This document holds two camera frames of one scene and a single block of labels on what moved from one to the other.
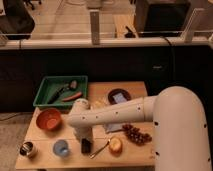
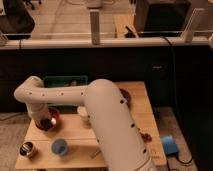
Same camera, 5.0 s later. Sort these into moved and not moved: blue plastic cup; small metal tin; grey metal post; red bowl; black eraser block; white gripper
Moved: black eraser block; white gripper
Not moved: small metal tin; red bowl; grey metal post; blue plastic cup
